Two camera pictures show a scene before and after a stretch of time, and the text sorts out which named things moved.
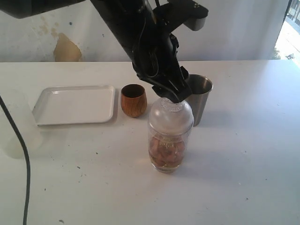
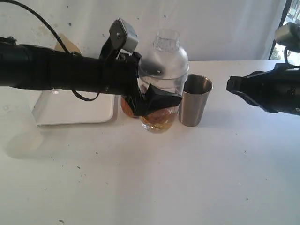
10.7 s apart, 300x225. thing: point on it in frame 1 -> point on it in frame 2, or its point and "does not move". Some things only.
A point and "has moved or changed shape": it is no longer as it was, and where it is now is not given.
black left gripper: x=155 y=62 -> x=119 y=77
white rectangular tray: x=75 y=105 does not move
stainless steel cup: x=201 y=86 does not move
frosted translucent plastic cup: x=18 y=103 does not move
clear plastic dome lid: x=167 y=118 has moved or changed shape
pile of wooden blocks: x=166 y=152 -> x=159 y=121
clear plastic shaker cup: x=167 y=151 -> x=162 y=120
